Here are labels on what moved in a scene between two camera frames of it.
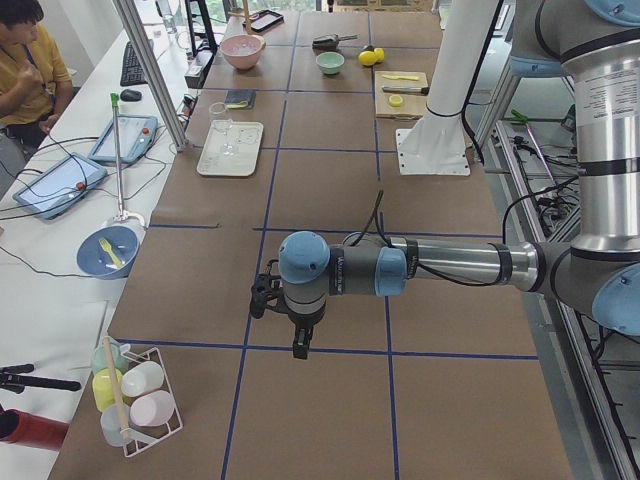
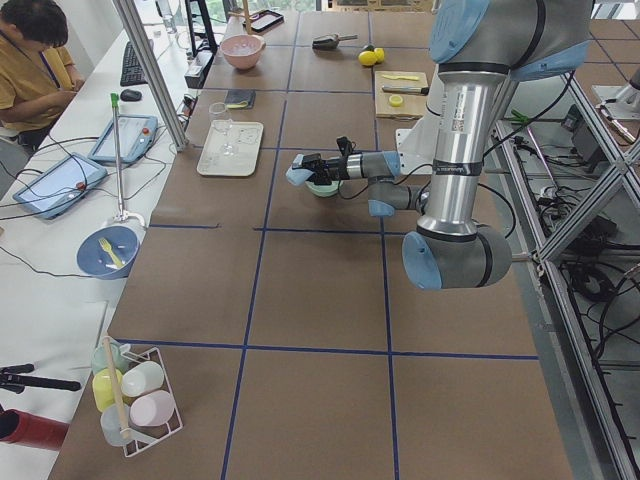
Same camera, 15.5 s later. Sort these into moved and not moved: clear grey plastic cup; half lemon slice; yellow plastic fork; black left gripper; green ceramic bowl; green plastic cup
Moved: green ceramic bowl; black left gripper
Not moved: green plastic cup; yellow plastic fork; clear grey plastic cup; half lemon slice
